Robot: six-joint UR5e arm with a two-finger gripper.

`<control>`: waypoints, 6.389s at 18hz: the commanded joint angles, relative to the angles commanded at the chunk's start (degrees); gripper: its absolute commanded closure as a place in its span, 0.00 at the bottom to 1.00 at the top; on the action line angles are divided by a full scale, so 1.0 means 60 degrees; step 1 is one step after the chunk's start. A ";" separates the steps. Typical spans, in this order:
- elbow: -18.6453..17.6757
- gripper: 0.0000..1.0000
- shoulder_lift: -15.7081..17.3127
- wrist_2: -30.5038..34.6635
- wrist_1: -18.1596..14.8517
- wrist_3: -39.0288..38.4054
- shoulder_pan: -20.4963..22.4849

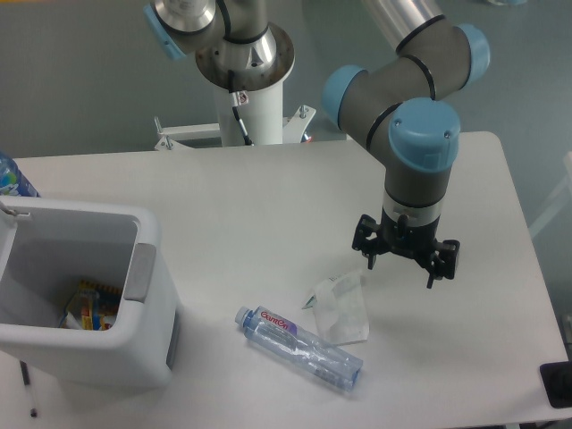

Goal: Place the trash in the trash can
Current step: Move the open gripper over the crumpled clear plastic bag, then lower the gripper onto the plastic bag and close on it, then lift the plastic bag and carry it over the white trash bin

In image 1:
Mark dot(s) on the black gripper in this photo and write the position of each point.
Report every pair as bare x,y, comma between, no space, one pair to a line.
439,259

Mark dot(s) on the clear plastic bag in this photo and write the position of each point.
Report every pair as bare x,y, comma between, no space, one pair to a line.
339,309

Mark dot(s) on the clear plastic water bottle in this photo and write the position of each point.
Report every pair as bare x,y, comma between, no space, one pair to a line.
299,347

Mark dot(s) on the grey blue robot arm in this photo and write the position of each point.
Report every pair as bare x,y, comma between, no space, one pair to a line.
398,114

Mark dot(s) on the white trash can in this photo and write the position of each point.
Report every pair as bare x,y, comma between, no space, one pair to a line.
47,247

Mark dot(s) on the black device at edge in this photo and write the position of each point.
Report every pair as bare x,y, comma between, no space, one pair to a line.
556,378

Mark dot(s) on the colourful snack wrapper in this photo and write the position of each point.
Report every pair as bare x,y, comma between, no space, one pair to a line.
93,307

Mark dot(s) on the black pen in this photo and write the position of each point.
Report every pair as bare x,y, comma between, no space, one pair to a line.
33,409

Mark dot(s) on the blue labelled bottle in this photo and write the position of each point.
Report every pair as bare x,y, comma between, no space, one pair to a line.
13,182

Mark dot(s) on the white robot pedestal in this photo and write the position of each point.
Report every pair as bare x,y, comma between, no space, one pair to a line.
248,95

